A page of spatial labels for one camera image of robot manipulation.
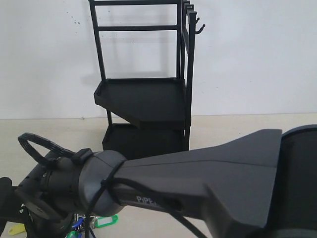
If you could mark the black two-tier rack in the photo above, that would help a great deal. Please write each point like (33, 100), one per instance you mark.
(149, 116)

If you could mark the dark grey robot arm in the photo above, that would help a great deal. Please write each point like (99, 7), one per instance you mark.
(262, 185)

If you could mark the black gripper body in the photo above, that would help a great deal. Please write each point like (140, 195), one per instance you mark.
(25, 204)

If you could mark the colourful key tag bunch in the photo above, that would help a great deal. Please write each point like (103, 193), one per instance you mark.
(78, 226)

